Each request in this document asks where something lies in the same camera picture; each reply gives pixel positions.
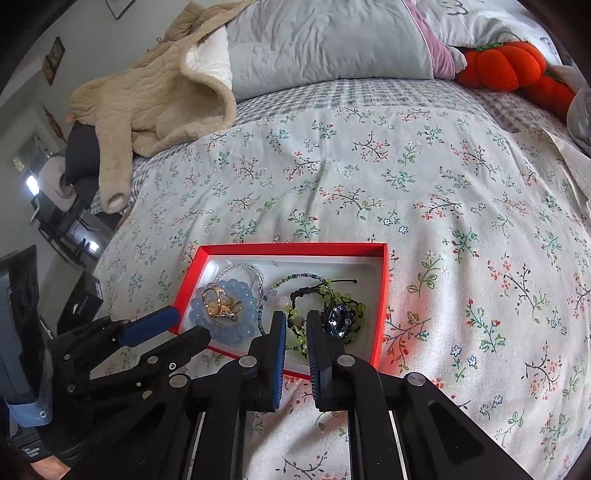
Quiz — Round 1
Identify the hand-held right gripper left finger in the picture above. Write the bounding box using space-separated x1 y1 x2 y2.
88 310 288 480

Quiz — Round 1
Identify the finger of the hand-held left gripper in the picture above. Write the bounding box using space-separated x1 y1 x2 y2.
69 325 213 403
48 305 181 370

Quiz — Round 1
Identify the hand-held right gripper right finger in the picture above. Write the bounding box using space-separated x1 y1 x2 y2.
305 316 536 480

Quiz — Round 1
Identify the black rhinestone hair clip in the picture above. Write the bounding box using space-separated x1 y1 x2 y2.
318 302 358 342

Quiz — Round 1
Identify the light blue bead bracelet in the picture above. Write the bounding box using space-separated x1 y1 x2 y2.
187 278 260 344

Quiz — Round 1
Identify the gold ring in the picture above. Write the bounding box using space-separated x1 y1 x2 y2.
202 286 243 320

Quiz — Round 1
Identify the green bead bracelet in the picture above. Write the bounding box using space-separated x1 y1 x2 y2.
284 277 370 363

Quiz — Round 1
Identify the thin beaded charm bracelet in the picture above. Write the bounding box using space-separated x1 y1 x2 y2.
259 272 331 337

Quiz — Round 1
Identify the red cardboard box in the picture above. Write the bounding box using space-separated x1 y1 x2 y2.
173 242 391 380

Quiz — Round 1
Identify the small black box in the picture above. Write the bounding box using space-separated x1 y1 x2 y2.
58 270 103 335

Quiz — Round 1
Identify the black chair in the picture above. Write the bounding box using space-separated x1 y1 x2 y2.
30 185 121 266

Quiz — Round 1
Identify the white cloth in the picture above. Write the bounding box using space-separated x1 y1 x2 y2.
39 154 77 204

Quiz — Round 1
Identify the dark clothing pile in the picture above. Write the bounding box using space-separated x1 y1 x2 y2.
65 122 105 185

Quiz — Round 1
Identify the floral bedsheet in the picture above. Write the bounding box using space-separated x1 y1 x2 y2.
92 106 591 480

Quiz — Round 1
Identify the beige quilted jacket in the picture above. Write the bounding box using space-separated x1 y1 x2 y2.
67 0 238 214

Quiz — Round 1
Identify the grey quilted pillow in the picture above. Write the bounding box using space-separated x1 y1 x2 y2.
226 0 435 102

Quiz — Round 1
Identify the pink cloth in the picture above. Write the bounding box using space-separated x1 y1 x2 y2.
402 0 467 81

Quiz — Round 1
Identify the orange pumpkin plush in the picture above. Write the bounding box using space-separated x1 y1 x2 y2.
455 41 578 121

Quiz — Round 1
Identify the white printed pillow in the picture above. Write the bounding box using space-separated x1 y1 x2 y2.
425 0 564 51

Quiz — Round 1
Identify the clear bead bracelet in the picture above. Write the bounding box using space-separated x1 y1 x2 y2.
221 262 269 301

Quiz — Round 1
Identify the red wall decoration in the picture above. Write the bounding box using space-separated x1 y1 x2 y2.
41 104 65 139

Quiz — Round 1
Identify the wall poster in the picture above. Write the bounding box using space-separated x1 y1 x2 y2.
45 36 64 86

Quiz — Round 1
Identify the picture frame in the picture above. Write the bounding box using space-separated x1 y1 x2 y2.
105 0 137 19

